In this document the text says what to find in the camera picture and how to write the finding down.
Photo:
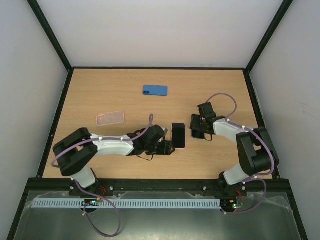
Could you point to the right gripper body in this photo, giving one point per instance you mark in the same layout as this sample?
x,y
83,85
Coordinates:
x,y
197,124

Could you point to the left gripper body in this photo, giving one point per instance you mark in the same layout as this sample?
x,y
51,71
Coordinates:
x,y
150,148

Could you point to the black phone blue edge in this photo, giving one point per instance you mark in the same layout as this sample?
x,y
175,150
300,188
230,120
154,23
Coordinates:
x,y
197,132

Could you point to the black phone case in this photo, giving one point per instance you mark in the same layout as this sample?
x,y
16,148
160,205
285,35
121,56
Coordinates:
x,y
164,148

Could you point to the black phone pink edge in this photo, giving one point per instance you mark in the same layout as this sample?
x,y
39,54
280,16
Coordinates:
x,y
178,135

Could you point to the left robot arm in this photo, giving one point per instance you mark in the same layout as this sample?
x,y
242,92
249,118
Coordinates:
x,y
73,153

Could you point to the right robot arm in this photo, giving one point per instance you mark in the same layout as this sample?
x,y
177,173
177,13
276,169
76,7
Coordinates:
x,y
257,155

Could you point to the pink translucent phone case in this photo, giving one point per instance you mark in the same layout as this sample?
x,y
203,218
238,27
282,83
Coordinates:
x,y
110,118

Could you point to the blue phone case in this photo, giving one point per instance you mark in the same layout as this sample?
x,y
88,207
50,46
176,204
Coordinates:
x,y
155,90

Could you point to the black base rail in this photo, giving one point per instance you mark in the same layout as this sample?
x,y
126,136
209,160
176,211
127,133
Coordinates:
x,y
204,187

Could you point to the light blue slotted cable duct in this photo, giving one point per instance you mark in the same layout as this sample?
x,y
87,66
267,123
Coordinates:
x,y
73,203

